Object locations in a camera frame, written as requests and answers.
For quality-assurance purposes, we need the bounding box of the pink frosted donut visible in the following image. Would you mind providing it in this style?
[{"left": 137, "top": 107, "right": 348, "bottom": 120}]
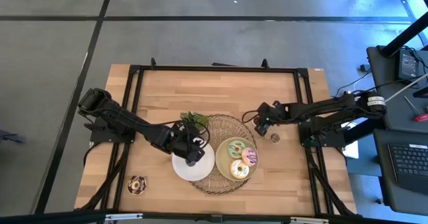
[{"left": 241, "top": 146, "right": 259, "bottom": 167}]

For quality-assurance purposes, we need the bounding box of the black power adapter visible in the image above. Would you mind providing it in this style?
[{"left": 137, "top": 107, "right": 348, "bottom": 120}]
[{"left": 398, "top": 49, "right": 420, "bottom": 81}]

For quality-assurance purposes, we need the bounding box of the silver metal bracket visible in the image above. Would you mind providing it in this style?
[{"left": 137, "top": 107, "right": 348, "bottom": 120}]
[
  {"left": 290, "top": 216, "right": 330, "bottom": 224},
  {"left": 104, "top": 213, "right": 144, "bottom": 222}
]

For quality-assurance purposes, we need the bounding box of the black aluminium table frame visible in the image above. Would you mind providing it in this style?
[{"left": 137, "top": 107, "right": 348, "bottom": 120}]
[{"left": 75, "top": 57, "right": 357, "bottom": 218}]

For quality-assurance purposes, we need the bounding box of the white plate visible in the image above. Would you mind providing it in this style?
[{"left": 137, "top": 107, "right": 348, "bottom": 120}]
[{"left": 171, "top": 140, "right": 216, "bottom": 182}]

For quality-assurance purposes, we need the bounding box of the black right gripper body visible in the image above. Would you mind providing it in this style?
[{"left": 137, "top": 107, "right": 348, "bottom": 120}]
[{"left": 256, "top": 101, "right": 286, "bottom": 127}]

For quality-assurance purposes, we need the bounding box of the beige plate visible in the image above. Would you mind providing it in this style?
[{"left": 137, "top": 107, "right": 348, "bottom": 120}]
[{"left": 215, "top": 136, "right": 259, "bottom": 182}]

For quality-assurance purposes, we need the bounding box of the chocolate frosted sprinkled donut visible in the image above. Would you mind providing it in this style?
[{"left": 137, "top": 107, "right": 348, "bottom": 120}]
[{"left": 126, "top": 175, "right": 148, "bottom": 196}]

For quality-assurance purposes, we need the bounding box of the black cable bundle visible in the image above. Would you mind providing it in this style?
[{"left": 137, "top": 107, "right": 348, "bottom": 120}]
[
  {"left": 80, "top": 142, "right": 132, "bottom": 212},
  {"left": 306, "top": 146, "right": 354, "bottom": 217}
]

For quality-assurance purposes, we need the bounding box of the black side desk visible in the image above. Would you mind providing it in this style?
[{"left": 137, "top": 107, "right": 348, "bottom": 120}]
[{"left": 366, "top": 45, "right": 428, "bottom": 133}]

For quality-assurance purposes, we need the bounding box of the green frosted donut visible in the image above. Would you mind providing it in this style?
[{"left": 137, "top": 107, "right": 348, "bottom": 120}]
[{"left": 227, "top": 140, "right": 247, "bottom": 160}]

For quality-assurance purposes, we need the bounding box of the white frosted sprinkled donut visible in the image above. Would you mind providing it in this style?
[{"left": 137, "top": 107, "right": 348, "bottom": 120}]
[{"left": 229, "top": 159, "right": 250, "bottom": 180}]

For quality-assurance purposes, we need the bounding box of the black laptop stand table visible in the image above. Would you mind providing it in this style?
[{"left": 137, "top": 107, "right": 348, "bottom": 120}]
[{"left": 372, "top": 128, "right": 428, "bottom": 215}]

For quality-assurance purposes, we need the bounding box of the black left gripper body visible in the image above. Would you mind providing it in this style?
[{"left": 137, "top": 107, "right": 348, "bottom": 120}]
[{"left": 166, "top": 123, "right": 202, "bottom": 158}]

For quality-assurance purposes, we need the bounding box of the red-handled screwdriver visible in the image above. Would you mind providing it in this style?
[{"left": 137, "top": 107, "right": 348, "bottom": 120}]
[{"left": 403, "top": 95, "right": 428, "bottom": 123}]

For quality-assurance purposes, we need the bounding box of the succulent plant in black pot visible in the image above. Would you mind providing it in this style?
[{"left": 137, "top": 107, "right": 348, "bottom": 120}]
[{"left": 179, "top": 111, "right": 210, "bottom": 132}]

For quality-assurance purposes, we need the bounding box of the black keyboard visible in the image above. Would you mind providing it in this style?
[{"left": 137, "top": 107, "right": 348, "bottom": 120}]
[{"left": 387, "top": 142, "right": 428, "bottom": 195}]

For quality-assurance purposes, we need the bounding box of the black diagonal pole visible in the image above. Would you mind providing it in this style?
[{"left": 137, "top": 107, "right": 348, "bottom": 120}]
[{"left": 381, "top": 11, "right": 428, "bottom": 58}]

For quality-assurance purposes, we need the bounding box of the round woven straw placemat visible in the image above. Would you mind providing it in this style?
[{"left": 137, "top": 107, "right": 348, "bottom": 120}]
[{"left": 189, "top": 113, "right": 258, "bottom": 195}]

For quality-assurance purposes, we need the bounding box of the white paper sheet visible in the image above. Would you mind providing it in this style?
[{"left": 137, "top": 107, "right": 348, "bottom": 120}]
[{"left": 343, "top": 122, "right": 360, "bottom": 160}]

